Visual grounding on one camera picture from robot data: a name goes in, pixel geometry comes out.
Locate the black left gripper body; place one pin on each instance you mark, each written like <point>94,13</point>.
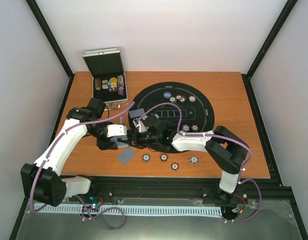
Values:
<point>94,131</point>

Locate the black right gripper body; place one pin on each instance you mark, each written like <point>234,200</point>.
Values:
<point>144,141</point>

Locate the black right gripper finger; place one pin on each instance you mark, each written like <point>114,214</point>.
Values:
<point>131,134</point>
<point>132,144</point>

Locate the blue-backed card deck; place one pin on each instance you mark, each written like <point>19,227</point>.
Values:
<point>116,140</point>

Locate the dealt card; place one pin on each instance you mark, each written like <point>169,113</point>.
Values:
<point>126,155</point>
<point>136,113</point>

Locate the green poker chip stack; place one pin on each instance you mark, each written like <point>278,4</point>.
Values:
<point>146,158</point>

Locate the brown poker chip stack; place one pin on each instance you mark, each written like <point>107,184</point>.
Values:
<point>163,157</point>

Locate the single brown chip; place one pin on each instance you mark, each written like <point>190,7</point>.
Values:
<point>174,166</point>

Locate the green chips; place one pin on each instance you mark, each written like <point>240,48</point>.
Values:
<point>172,100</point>

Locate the purple small blind button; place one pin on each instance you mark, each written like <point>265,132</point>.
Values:
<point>167,95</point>

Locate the brown chip mat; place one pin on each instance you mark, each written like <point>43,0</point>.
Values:
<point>195,128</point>

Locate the blue poker chip stack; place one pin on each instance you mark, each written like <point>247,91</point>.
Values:
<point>193,159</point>

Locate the brown chip top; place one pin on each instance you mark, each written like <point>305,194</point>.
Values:
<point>182,99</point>
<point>178,97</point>

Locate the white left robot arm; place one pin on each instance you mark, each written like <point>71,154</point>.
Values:
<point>41,180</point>

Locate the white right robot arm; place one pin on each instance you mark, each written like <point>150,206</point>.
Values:
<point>228,151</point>

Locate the brown chips in case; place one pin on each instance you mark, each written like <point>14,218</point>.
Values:
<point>97,84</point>

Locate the aluminium poker chip case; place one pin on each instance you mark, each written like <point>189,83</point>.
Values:
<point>104,64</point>

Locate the yellow button in case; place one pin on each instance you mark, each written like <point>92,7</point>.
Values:
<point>113,81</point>

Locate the purple chips in case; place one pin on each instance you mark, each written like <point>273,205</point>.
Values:
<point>121,85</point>

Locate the black round poker mat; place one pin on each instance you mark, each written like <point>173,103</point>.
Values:
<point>199,113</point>

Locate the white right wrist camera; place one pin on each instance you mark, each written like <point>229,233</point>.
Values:
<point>139,126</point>

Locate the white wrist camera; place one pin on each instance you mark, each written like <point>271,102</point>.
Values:
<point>139,126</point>
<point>116,130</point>

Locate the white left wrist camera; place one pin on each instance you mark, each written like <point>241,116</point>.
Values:
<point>116,130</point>

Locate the light blue cable duct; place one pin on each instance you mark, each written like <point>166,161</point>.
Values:
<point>133,210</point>

